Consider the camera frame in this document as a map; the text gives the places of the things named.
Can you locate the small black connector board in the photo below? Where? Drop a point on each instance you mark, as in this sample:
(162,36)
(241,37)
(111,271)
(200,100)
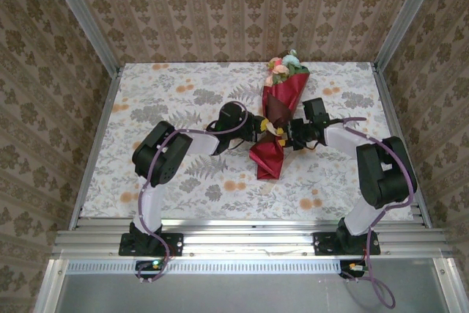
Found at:
(146,265)
(346,267)

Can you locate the peach fake flower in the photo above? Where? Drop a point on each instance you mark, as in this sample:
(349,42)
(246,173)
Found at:
(281,69)

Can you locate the aluminium lower frame bar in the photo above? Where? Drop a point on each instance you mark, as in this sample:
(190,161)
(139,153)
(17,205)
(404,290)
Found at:
(49,287)
(448,287)

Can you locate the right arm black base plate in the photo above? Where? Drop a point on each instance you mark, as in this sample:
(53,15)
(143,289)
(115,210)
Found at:
(320,245)

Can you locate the floral tablecloth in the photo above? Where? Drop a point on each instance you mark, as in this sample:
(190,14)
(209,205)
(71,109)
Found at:
(293,195)

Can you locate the aluminium mounting rail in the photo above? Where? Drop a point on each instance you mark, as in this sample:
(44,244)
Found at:
(249,243)

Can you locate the red wrapping paper sheet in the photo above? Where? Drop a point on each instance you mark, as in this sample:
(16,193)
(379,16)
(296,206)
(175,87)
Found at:
(289,89)

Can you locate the grey metal panel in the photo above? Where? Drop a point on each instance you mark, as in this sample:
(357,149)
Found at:
(249,294)

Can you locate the aluminium frame post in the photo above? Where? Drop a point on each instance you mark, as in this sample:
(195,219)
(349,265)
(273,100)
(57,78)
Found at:
(406,16)
(89,23)

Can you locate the light blue fake flower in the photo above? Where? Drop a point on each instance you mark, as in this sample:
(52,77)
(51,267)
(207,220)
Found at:
(291,59)

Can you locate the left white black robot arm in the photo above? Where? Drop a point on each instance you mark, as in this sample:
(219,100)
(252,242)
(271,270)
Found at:
(161,151)

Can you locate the aluminium table edge rail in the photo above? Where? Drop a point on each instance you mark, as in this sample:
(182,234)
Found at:
(249,224)

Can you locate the beige ribbon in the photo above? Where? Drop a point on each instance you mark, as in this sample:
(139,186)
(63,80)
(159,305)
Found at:
(271,129)

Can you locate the aluminium table side rail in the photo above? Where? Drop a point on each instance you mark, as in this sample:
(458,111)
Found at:
(382,89)
(110,93)

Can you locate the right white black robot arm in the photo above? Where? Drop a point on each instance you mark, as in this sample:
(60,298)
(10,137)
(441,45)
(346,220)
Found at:
(384,170)

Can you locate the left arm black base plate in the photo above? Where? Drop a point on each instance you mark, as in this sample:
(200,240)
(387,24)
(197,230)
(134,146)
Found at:
(176,245)

